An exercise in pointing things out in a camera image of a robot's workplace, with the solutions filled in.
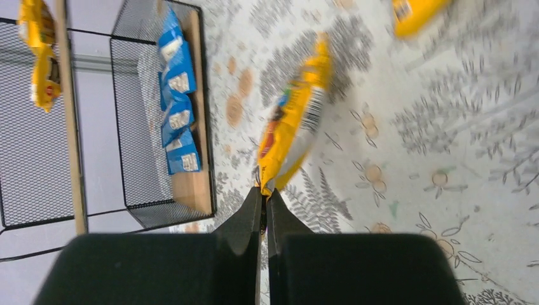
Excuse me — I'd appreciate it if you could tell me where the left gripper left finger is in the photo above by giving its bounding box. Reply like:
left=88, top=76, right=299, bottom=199
left=214, top=187, right=263, bottom=304

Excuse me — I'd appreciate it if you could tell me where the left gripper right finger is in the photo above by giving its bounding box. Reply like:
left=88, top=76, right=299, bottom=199
left=266, top=190, right=313, bottom=304

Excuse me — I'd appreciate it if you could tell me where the floral table mat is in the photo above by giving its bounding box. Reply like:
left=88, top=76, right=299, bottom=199
left=168, top=0, right=539, bottom=305

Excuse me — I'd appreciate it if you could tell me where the black wire wooden shelf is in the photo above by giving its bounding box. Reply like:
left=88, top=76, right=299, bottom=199
left=1, top=1, right=217, bottom=264

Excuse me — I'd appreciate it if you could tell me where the yellow m&m bag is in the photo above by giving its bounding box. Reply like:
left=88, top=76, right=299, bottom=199
left=392, top=0, right=451, bottom=39
left=254, top=32, right=333, bottom=198
left=31, top=44, right=62, bottom=113
left=17, top=0, right=57, bottom=55

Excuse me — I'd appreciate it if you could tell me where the blue m&m bag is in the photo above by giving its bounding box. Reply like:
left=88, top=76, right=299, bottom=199
left=165, top=130, right=201, bottom=175
left=158, top=38, right=197, bottom=111
left=157, top=4, right=183, bottom=64
left=161, top=91, right=194, bottom=147

